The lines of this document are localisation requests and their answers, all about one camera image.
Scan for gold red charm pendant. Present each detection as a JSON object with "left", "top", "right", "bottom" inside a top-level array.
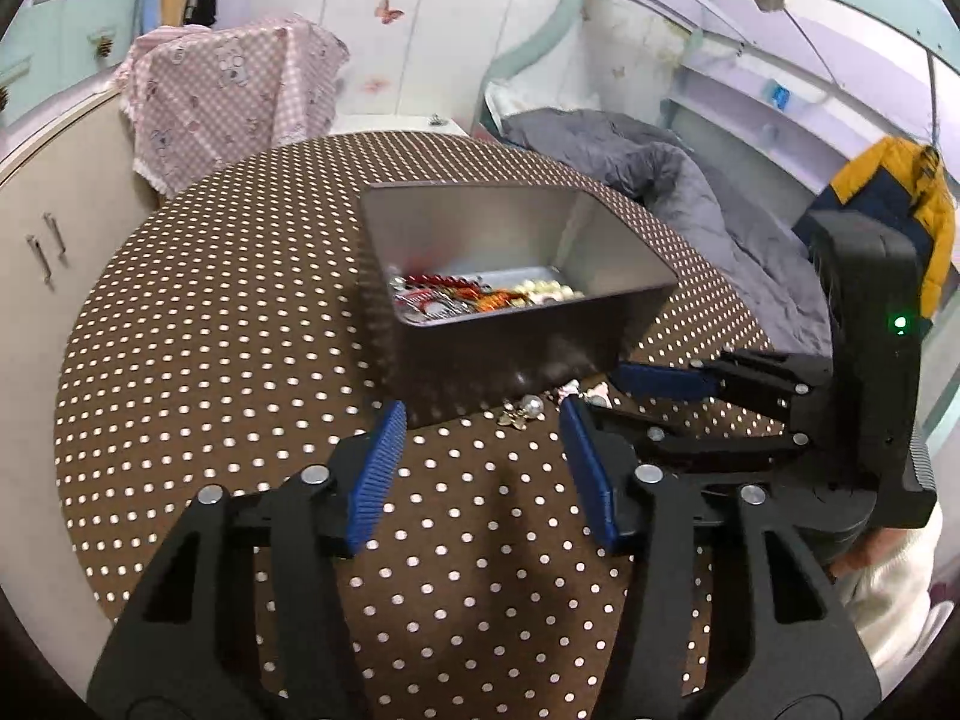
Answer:
[{"left": 473, "top": 289, "right": 529, "bottom": 314}]

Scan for grey duvet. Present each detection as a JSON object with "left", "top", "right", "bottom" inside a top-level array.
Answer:
[{"left": 500, "top": 107, "right": 832, "bottom": 356}]

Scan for dark metal tin box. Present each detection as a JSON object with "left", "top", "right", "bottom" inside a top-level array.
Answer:
[{"left": 358, "top": 182, "right": 679, "bottom": 426}]

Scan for navy yellow jacket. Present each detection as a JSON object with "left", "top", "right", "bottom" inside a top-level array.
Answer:
[{"left": 793, "top": 137, "right": 955, "bottom": 320}]

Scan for brown polka dot tablecloth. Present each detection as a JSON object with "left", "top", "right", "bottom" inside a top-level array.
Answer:
[{"left": 52, "top": 130, "right": 812, "bottom": 720}]

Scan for white wardrobe butterfly stickers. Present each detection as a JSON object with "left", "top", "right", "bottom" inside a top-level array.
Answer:
[{"left": 245, "top": 0, "right": 558, "bottom": 128}]

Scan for pink bear patterned cloth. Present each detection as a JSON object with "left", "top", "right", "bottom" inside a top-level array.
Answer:
[{"left": 112, "top": 15, "right": 350, "bottom": 199}]

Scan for teal drawer unit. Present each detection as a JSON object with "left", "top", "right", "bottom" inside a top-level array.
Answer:
[{"left": 2, "top": 0, "right": 137, "bottom": 127}]

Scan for white pearl bead bracelet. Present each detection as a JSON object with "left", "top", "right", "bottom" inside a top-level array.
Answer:
[{"left": 515, "top": 278, "right": 587, "bottom": 308}]

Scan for lilac wall shelf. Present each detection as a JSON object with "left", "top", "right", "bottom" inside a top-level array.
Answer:
[{"left": 667, "top": 52, "right": 929, "bottom": 193}]

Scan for red bead bracelet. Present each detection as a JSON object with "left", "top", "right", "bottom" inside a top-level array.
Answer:
[{"left": 403, "top": 271, "right": 482, "bottom": 295}]

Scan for beige cabinet with handles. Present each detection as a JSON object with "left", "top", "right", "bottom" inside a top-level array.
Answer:
[{"left": 2, "top": 93, "right": 153, "bottom": 681}]

